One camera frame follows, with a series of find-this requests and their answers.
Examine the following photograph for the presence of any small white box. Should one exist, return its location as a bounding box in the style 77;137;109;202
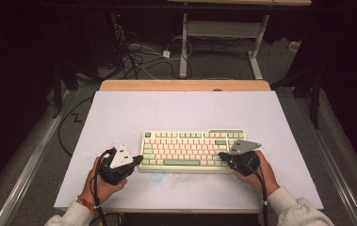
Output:
288;40;303;54

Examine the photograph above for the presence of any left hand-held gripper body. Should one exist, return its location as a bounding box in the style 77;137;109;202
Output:
98;143;136;186

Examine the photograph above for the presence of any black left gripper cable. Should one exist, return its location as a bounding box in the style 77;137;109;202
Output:
90;148;118;226

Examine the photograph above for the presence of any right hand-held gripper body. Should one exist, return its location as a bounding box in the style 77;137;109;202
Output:
227;139;262;178

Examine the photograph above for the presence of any person's right hand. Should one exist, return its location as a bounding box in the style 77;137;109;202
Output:
234;151;281;197

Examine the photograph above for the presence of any grey metal floor rail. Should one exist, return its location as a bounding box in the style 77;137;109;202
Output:
0;89;74;226
291;93;357;226

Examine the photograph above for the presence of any red bracelet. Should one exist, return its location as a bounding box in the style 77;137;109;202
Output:
76;194;96;215

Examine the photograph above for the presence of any white table cover sheet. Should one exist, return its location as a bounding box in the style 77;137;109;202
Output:
53;89;325;212

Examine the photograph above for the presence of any green and cream keyboard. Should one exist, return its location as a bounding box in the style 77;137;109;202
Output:
138;128;248;174

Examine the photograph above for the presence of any person's left hand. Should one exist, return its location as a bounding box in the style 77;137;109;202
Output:
81;156;129;207

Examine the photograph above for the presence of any tangle of floor cables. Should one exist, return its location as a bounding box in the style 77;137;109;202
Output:
112;23;193;81

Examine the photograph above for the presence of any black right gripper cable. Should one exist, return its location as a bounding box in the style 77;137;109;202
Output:
244;161;270;226

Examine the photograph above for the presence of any black metal stand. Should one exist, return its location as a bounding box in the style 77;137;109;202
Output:
269;68;323;130
51;61;80;120

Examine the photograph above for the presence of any light metal desk frame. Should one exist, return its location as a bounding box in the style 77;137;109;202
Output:
178;12;270;80

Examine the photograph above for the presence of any long black floor cable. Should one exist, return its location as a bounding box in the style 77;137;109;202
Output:
57;95;94;158

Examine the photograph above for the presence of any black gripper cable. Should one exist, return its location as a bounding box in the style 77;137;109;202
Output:
244;161;270;226
90;148;118;226

